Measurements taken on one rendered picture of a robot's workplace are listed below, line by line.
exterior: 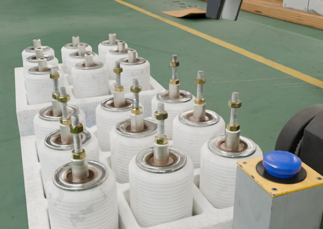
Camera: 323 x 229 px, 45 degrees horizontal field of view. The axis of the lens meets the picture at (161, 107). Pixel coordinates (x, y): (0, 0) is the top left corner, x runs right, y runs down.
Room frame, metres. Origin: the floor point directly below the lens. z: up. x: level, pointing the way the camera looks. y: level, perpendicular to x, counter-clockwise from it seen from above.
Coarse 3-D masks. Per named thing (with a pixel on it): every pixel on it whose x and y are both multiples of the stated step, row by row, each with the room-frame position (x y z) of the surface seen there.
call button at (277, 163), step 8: (272, 152) 0.38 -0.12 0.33; (280, 152) 0.38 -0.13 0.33; (288, 152) 0.38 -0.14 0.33; (264, 160) 0.37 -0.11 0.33; (272, 160) 0.37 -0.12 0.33; (280, 160) 0.36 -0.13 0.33; (288, 160) 0.36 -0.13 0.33; (296, 160) 0.36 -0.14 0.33; (272, 168) 0.36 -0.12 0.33; (280, 168) 0.35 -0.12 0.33; (288, 168) 0.35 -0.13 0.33; (296, 168) 0.35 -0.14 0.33; (280, 176) 0.35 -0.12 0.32; (288, 176) 0.35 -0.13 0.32
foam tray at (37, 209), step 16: (96, 128) 0.77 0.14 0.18; (32, 144) 0.69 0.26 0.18; (32, 160) 0.63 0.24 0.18; (32, 176) 0.58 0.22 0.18; (32, 192) 0.53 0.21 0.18; (128, 192) 0.54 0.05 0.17; (32, 208) 0.49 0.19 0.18; (128, 208) 0.49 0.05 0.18; (208, 208) 0.48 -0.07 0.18; (224, 208) 0.48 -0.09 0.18; (32, 224) 0.45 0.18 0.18; (48, 224) 0.45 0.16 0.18; (128, 224) 0.45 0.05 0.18; (176, 224) 0.45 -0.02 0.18; (192, 224) 0.45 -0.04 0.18; (208, 224) 0.45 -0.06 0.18; (224, 224) 0.46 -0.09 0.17
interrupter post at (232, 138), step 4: (228, 132) 0.54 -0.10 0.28; (232, 132) 0.54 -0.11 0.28; (236, 132) 0.54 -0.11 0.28; (228, 136) 0.54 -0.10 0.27; (232, 136) 0.54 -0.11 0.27; (236, 136) 0.54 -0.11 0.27; (228, 140) 0.54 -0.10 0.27; (232, 140) 0.54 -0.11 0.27; (236, 140) 0.54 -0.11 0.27; (228, 144) 0.54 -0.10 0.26; (232, 144) 0.54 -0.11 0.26; (236, 144) 0.54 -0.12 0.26; (228, 148) 0.54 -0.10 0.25; (232, 148) 0.54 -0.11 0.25; (236, 148) 0.54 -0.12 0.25
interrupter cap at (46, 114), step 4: (68, 104) 0.72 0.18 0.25; (44, 108) 0.70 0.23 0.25; (48, 108) 0.70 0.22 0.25; (68, 108) 0.70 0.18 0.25; (72, 108) 0.70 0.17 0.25; (76, 108) 0.70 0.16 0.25; (40, 112) 0.68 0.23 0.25; (44, 112) 0.68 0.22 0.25; (48, 112) 0.68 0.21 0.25; (52, 112) 0.69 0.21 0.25; (68, 112) 0.69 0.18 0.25; (72, 112) 0.68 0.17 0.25; (76, 112) 0.68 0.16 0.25; (40, 116) 0.66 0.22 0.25; (44, 116) 0.66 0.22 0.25; (48, 116) 0.66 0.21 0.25; (52, 116) 0.66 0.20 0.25; (56, 116) 0.66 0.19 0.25; (60, 116) 0.66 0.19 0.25; (48, 120) 0.65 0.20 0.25; (52, 120) 0.65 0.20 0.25; (56, 120) 0.65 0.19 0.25
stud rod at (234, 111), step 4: (236, 92) 0.55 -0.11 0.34; (232, 96) 0.54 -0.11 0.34; (236, 96) 0.54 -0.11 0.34; (232, 100) 0.54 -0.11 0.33; (236, 100) 0.54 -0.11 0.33; (232, 108) 0.54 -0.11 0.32; (236, 108) 0.54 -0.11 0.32; (232, 112) 0.54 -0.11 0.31; (236, 112) 0.54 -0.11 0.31; (232, 116) 0.54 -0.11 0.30; (236, 116) 0.54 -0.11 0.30; (232, 120) 0.54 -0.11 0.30; (236, 120) 0.54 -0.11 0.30; (232, 124) 0.54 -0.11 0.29
